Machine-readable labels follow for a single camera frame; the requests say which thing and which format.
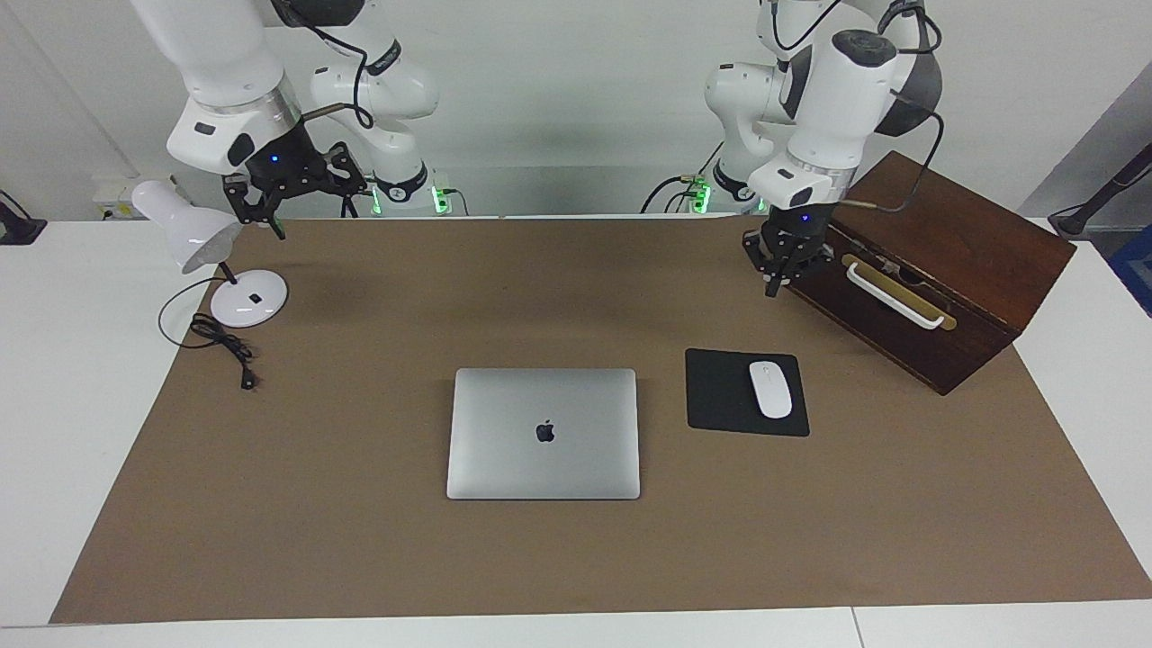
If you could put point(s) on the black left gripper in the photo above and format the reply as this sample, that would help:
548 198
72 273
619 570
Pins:
796 229

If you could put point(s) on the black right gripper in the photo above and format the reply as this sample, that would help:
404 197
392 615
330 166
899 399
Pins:
283 162

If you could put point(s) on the silver grey laptop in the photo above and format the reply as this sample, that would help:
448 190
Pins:
540 459

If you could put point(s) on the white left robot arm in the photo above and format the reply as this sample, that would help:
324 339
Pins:
837 99

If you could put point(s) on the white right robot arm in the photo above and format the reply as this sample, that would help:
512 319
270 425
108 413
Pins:
225 63

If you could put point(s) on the white desk lamp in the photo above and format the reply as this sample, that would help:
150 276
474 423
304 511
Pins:
193 234

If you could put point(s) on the white computer mouse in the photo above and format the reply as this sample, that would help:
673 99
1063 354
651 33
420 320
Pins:
770 389

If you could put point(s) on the black mouse pad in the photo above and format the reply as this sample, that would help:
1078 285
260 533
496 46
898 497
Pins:
720 396

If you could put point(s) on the dark brown wooden box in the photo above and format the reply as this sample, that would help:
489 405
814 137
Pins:
945 225

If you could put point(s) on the black clamp stand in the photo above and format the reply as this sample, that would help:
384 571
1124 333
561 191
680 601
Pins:
1098 198
18 225

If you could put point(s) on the blue box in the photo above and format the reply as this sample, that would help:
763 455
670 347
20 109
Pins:
1136 270

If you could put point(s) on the brown table mat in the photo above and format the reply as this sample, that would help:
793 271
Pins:
360 558

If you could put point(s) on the white wall power strip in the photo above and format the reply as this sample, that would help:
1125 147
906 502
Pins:
112 193

